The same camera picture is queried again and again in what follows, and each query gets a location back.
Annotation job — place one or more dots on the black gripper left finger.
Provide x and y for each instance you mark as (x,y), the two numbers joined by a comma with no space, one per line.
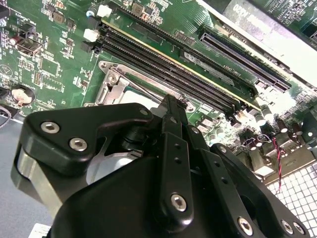
(62,138)

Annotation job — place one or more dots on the silver CPU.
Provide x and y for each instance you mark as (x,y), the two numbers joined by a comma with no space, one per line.
(142,99)

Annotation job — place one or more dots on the metal socket cover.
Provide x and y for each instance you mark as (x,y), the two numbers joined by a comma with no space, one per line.
(116,91)

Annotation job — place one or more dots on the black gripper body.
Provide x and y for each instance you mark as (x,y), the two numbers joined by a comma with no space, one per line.
(111,210)

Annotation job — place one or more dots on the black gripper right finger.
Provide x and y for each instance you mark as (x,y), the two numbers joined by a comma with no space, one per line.
(210,173)

